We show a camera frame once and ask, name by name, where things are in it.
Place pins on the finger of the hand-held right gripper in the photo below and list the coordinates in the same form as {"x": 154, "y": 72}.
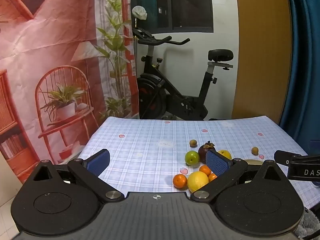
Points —
{"x": 283, "y": 157}

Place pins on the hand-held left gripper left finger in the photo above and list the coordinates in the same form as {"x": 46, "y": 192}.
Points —
{"x": 98, "y": 162}

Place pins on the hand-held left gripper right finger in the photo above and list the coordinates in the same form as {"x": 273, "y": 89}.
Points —
{"x": 217, "y": 163}

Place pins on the yellow lemon with stem nub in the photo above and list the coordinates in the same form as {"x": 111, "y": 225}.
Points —
{"x": 225, "y": 153}

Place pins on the small orange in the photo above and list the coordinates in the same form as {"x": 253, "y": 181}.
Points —
{"x": 212, "y": 177}
{"x": 203, "y": 170}
{"x": 180, "y": 181}

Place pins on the large yellow lemon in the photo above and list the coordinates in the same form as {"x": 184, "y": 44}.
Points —
{"x": 197, "y": 182}

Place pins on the brown longan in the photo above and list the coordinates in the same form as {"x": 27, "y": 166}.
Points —
{"x": 254, "y": 150}
{"x": 193, "y": 143}

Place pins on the cream ceramic bowl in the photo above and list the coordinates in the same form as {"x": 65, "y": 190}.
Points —
{"x": 252, "y": 162}

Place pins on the dark purple mangosteen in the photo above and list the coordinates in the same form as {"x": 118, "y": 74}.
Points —
{"x": 203, "y": 151}

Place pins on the green apple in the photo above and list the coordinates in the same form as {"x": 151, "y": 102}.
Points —
{"x": 192, "y": 157}

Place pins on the blue checked tablecloth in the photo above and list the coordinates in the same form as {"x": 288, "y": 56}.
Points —
{"x": 145, "y": 145}

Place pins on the grey rug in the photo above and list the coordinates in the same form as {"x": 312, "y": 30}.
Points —
{"x": 312, "y": 222}

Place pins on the black exercise bike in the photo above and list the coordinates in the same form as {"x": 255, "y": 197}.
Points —
{"x": 172, "y": 100}

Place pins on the blue curtain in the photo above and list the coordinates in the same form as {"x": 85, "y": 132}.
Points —
{"x": 305, "y": 67}

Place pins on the brown wooden door panel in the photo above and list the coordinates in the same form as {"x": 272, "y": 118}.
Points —
{"x": 262, "y": 55}

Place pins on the printed red backdrop cloth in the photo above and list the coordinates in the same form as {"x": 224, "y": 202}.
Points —
{"x": 50, "y": 55}

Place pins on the white cloth cap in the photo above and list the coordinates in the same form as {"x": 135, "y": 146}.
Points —
{"x": 139, "y": 12}

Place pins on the dark window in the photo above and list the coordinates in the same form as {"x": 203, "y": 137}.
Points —
{"x": 185, "y": 5}

